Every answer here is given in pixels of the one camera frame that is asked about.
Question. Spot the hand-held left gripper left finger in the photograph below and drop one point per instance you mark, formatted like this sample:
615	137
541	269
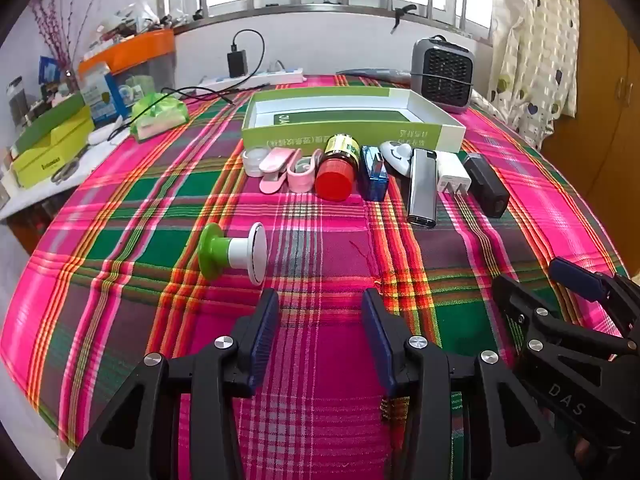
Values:
265	330

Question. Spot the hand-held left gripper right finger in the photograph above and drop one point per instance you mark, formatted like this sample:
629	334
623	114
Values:
375	340

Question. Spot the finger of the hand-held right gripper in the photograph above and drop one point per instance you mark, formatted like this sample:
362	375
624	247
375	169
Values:
510	300
575	275

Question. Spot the green white suction knob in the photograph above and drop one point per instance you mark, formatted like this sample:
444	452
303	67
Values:
240	252

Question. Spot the black rectangular device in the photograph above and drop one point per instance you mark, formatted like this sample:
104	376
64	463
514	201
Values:
485	185

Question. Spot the silver lighter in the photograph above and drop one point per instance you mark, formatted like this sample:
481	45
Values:
422	190

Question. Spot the white wall charger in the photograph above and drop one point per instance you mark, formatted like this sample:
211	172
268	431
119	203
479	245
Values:
450	172

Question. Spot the pink tape roll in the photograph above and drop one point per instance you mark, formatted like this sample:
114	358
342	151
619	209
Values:
300	180

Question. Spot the blue transparent case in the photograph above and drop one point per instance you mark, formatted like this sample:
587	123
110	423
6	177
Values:
374	180

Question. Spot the pink clip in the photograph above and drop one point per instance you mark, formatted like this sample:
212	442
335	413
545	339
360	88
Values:
272	167

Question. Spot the brown pill bottle red cap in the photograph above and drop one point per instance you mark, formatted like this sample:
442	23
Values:
335	180

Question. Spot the small white round jar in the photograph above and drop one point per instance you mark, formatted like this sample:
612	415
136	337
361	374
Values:
255	160

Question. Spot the white panda gadget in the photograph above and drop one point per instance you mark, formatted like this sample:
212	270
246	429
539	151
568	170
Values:
397	157

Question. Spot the green white cardboard box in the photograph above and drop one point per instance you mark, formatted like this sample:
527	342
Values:
300	137

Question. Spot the pink green plaid tablecloth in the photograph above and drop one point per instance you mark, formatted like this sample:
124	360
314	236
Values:
150	210

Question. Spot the wooden wardrobe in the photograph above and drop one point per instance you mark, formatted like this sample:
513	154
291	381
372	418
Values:
600	110

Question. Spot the grey space heater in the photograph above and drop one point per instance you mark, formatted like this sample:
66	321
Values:
440	80

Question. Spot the green tissue pack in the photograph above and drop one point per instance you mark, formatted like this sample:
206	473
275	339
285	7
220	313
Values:
160	115

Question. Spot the cream patterned curtain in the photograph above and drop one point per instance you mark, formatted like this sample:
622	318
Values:
530	35

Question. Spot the white power strip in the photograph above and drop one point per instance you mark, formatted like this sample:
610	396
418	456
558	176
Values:
280	77

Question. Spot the scissors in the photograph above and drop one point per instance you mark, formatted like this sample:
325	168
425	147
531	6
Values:
62	172

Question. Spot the grey pointed object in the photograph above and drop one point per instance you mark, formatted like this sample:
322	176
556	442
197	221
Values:
375	73

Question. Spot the black power adapter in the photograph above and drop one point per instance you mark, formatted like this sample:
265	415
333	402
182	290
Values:
237	62

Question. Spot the yellow cardboard box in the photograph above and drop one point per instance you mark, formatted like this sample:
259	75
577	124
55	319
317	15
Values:
50	160

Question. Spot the blue white carton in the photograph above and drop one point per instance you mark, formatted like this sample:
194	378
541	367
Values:
102	95

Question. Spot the orange lidded storage bin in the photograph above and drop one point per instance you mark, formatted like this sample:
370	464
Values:
145	47

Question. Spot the dark glass jar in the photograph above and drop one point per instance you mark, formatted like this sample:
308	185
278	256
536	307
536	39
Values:
15	100

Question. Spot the purple flower branches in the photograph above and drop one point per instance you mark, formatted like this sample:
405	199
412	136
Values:
55	35

